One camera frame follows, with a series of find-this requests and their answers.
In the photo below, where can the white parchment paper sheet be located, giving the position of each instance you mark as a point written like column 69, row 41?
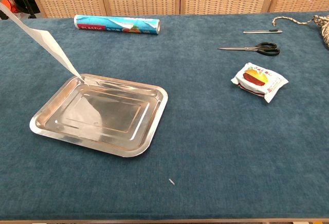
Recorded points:
column 52, row 44

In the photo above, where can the stainless steel rectangular tray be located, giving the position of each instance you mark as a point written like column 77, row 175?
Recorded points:
column 102, row 111

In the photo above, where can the teal velvet table cloth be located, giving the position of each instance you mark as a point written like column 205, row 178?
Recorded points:
column 205, row 144

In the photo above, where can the small white paper scrap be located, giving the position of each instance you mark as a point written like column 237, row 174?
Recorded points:
column 171, row 182

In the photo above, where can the white burger snack packet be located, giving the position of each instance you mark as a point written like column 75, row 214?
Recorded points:
column 257, row 80

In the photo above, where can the blue plastic wrap roll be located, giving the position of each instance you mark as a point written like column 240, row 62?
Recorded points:
column 102, row 25

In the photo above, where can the black and silver pen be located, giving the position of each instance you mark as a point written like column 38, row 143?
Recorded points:
column 257, row 31

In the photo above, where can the orange round object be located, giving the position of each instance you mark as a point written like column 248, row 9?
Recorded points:
column 10, row 4

